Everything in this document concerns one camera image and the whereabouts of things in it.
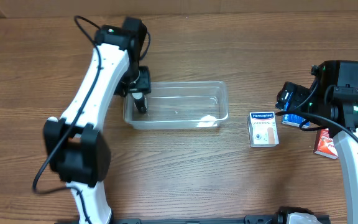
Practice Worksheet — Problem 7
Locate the black bottle white cap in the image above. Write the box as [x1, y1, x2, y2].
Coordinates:
[132, 93, 147, 114]

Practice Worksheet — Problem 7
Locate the blue medicine box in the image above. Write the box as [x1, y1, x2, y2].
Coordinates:
[281, 102, 310, 128]

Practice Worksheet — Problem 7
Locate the white Hansaplast plaster box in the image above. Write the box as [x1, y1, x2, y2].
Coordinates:
[247, 111, 279, 147]

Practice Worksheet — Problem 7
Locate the red medicine box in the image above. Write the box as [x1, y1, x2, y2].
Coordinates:
[313, 128, 338, 159]

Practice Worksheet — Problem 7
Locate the orange bottle white cap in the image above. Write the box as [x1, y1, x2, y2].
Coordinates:
[47, 116, 58, 122]

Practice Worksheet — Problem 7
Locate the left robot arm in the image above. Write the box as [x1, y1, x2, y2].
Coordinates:
[32, 17, 151, 223]

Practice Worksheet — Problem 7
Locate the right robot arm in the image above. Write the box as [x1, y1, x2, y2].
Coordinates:
[275, 60, 358, 223]

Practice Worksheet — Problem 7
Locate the clear plastic container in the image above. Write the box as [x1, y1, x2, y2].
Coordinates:
[124, 81, 229, 129]

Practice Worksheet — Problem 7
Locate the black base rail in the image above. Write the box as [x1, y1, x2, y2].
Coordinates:
[111, 215, 273, 224]

